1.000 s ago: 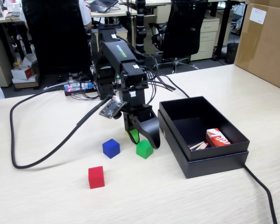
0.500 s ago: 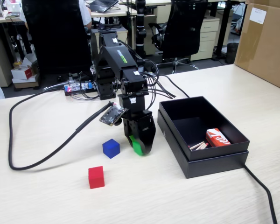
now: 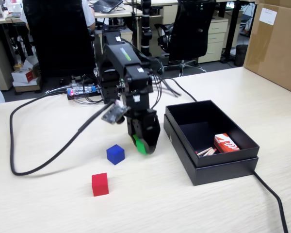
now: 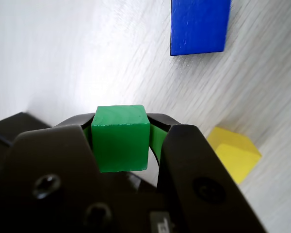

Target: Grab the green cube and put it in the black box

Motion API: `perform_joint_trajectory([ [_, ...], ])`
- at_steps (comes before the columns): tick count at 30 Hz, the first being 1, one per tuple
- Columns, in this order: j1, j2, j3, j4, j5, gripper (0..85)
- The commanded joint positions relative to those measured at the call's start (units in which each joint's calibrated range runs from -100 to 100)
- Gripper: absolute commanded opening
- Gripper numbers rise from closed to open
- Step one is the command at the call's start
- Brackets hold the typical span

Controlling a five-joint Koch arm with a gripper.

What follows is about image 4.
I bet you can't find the yellow wooden cube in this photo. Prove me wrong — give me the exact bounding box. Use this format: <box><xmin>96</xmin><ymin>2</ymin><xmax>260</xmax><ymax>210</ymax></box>
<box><xmin>206</xmin><ymin>126</ymin><xmax>262</xmax><ymax>185</ymax></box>

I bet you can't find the green wooden cube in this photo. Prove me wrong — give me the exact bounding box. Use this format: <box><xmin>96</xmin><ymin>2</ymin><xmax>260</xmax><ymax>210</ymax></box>
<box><xmin>91</xmin><ymin>104</ymin><xmax>151</xmax><ymax>173</ymax></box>

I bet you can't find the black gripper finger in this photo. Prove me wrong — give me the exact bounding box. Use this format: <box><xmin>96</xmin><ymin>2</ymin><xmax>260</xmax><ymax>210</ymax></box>
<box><xmin>147</xmin><ymin>113</ymin><xmax>267</xmax><ymax>233</ymax></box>
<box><xmin>0</xmin><ymin>113</ymin><xmax>127</xmax><ymax>233</ymax></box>

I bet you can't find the blue wooden cube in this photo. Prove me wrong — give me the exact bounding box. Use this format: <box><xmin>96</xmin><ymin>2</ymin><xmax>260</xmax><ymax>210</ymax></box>
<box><xmin>170</xmin><ymin>0</ymin><xmax>231</xmax><ymax>56</ymax></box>

